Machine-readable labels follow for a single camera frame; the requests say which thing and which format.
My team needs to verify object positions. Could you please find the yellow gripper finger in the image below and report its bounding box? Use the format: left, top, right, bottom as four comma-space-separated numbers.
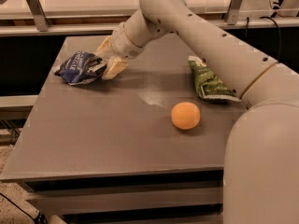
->
95, 35, 112, 59
102, 56, 128, 80

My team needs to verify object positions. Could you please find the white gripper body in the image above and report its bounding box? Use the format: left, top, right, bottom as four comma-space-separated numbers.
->
111, 22, 144, 59

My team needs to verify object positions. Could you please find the blue chip bag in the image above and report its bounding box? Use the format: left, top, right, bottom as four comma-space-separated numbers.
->
54, 51, 107, 86

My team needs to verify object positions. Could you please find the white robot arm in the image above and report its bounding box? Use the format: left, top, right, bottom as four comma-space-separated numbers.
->
98, 0, 299, 224

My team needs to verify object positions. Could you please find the green chip bag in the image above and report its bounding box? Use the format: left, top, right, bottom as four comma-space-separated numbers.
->
188, 56, 240, 102

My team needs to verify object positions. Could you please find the orange fruit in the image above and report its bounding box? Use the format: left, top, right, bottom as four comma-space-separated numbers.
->
171, 102, 201, 130

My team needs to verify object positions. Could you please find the grey upper drawer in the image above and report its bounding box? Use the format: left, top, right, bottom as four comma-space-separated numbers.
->
26, 181, 223, 216

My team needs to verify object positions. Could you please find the left metal bracket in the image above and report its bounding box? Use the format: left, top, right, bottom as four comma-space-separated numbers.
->
26, 0, 49, 32

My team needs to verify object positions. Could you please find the metal bracket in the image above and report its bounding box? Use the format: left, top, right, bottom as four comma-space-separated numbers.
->
224, 0, 243, 25
26, 0, 49, 32

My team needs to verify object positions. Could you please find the right metal bracket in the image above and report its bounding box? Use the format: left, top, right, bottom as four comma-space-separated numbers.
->
224, 0, 243, 25

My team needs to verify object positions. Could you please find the black cable behind table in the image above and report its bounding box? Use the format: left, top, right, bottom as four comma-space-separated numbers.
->
244, 16, 283, 63

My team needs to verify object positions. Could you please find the black floor cable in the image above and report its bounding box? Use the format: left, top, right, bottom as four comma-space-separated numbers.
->
0, 191, 49, 224

